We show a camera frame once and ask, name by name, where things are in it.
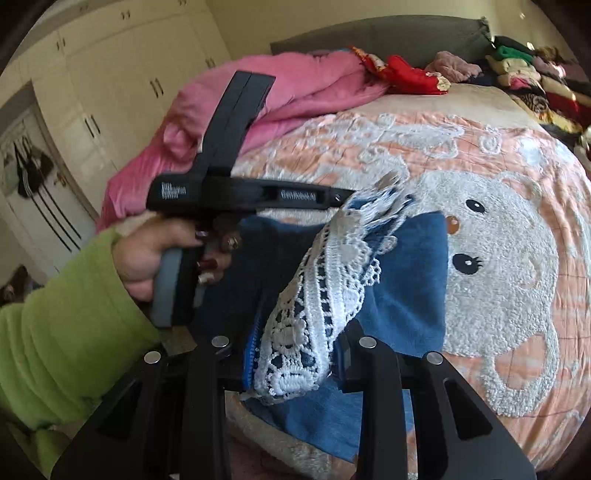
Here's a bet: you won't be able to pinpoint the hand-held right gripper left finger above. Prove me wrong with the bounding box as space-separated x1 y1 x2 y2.
51 331 260 480

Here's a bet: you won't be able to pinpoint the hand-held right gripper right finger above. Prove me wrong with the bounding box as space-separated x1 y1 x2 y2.
334 322 539 480

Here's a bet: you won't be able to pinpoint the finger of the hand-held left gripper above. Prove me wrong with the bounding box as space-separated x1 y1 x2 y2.
323 187 359 209

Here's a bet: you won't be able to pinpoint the blue denim pants lace trim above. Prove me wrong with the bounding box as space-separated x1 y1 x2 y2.
222 171 452 476

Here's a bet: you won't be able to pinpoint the person's left forearm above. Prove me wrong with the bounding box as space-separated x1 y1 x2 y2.
0 227 160 477

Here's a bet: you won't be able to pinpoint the person's left hand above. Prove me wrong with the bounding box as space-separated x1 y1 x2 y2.
112 216 232 302

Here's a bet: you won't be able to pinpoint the pink quilt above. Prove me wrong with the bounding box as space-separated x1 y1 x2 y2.
95 50 394 232

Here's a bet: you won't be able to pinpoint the red embroidered cloth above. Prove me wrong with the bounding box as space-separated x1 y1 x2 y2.
350 45 452 96

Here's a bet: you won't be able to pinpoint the cream wardrobe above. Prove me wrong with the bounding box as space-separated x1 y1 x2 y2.
0 0 232 278

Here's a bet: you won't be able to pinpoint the grey headboard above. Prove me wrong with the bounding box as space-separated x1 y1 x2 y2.
270 15 493 71

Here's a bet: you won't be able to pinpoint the peach bear printed blanket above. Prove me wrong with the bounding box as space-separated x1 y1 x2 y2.
226 83 591 480

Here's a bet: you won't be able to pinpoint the peach lace bedspread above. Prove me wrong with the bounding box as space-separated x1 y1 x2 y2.
226 80 591 480

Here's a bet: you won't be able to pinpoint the mauve plush cloth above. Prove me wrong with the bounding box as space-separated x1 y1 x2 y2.
424 50 484 85

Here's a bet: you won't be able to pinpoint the dark hanging clothes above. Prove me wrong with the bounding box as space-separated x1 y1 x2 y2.
1 135 55 200

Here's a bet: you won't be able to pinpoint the stack of folded clothes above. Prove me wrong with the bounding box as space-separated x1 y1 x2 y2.
484 36 591 155

